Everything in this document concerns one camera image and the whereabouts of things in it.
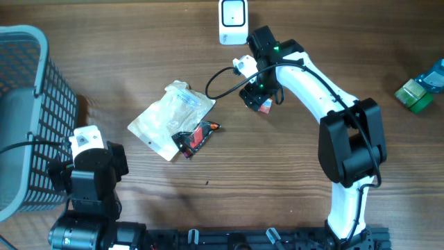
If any red Kleenex tissue pack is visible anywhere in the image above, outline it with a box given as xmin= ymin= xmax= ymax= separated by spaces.
xmin=259 ymin=99 xmax=273 ymax=114

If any white snack pouch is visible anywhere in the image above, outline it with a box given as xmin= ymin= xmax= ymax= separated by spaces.
xmin=128 ymin=81 xmax=216 ymax=161

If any dark red snack packet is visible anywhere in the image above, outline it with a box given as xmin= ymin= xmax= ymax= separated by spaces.
xmin=171 ymin=121 xmax=221 ymax=158

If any green lidded jar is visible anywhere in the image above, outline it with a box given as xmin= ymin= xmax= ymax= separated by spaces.
xmin=395 ymin=79 xmax=434 ymax=114

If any teal Listerine mouthwash bottle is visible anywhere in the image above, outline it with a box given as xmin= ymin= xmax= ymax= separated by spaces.
xmin=415 ymin=59 xmax=443 ymax=93

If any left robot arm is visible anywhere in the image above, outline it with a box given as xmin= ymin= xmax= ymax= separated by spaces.
xmin=48 ymin=142 xmax=146 ymax=249

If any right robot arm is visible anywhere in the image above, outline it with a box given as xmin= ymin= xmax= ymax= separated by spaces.
xmin=233 ymin=26 xmax=387 ymax=249

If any white barcode scanner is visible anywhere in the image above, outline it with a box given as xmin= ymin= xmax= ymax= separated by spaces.
xmin=218 ymin=0 xmax=249 ymax=45

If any grey plastic mesh basket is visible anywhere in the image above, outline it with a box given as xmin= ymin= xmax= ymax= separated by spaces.
xmin=1 ymin=25 xmax=79 ymax=221

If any black right camera cable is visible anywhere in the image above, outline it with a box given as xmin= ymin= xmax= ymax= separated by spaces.
xmin=204 ymin=62 xmax=382 ymax=244

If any black camera cable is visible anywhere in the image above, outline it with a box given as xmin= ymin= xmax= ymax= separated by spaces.
xmin=204 ymin=62 xmax=382 ymax=244
xmin=0 ymin=140 xmax=70 ymax=156

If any black left camera cable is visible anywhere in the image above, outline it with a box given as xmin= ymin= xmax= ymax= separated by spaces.
xmin=0 ymin=140 xmax=70 ymax=156

